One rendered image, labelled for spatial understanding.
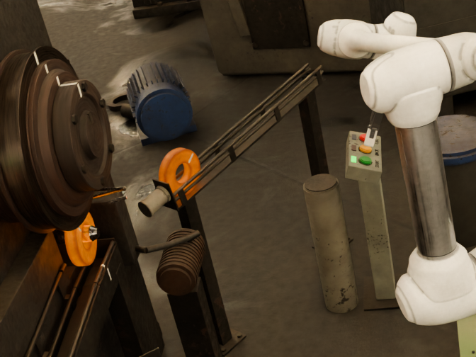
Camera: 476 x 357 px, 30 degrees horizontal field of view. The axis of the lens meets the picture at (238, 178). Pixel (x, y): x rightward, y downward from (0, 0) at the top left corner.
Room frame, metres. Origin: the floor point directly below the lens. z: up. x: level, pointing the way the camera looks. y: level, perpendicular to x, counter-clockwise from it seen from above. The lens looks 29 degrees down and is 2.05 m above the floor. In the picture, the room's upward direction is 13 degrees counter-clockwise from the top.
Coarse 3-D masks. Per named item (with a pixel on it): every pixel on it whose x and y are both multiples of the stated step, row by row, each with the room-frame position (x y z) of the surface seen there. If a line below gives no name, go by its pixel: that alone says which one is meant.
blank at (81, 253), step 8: (88, 216) 2.11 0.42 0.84; (88, 224) 2.10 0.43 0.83; (64, 232) 2.02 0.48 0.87; (72, 232) 2.01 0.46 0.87; (80, 232) 2.03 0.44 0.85; (72, 240) 2.00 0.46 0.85; (80, 240) 2.02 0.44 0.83; (96, 240) 2.11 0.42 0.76; (72, 248) 1.99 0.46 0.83; (80, 248) 2.00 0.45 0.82; (88, 248) 2.05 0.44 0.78; (96, 248) 2.10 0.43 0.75; (72, 256) 1.99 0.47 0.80; (80, 256) 1.99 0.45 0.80; (88, 256) 2.03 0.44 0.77; (80, 264) 2.00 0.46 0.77; (88, 264) 2.02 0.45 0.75
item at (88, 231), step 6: (84, 228) 2.06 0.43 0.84; (90, 228) 2.05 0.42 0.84; (96, 228) 2.06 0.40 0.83; (54, 234) 2.07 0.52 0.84; (60, 234) 2.06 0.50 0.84; (84, 234) 2.04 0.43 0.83; (90, 234) 2.04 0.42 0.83; (96, 234) 2.04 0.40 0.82; (60, 240) 2.06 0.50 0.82; (84, 240) 2.04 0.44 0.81; (90, 240) 2.04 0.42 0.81
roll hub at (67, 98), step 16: (80, 80) 2.07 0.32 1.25; (64, 96) 2.00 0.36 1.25; (80, 96) 2.04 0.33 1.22; (96, 96) 2.14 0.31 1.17; (64, 112) 1.96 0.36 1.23; (80, 112) 2.03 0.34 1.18; (96, 112) 2.13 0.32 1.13; (64, 128) 1.93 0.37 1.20; (80, 128) 2.00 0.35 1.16; (96, 128) 2.05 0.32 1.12; (64, 144) 1.91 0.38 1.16; (80, 144) 1.97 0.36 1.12; (96, 144) 2.02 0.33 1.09; (64, 160) 1.91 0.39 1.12; (80, 160) 1.92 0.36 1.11; (96, 160) 2.04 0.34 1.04; (64, 176) 1.92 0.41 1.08; (80, 176) 1.91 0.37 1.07; (96, 176) 1.98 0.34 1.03
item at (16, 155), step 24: (48, 48) 2.15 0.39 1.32; (24, 72) 1.98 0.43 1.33; (0, 96) 1.95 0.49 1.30; (24, 96) 1.94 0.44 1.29; (0, 120) 1.90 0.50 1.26; (24, 120) 1.90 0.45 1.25; (0, 144) 1.88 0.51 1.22; (24, 144) 1.87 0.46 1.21; (24, 168) 1.83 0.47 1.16; (24, 192) 1.85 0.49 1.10; (24, 216) 1.87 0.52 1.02; (48, 216) 1.86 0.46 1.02
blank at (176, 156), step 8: (176, 152) 2.49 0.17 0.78; (184, 152) 2.50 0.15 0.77; (192, 152) 2.52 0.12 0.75; (168, 160) 2.47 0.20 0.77; (176, 160) 2.48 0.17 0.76; (184, 160) 2.50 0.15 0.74; (192, 160) 2.52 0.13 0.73; (160, 168) 2.47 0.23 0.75; (168, 168) 2.45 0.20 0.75; (176, 168) 2.47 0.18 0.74; (184, 168) 2.53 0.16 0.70; (192, 168) 2.51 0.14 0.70; (160, 176) 2.46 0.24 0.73; (168, 176) 2.45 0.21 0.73; (184, 176) 2.51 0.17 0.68; (176, 184) 2.46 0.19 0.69
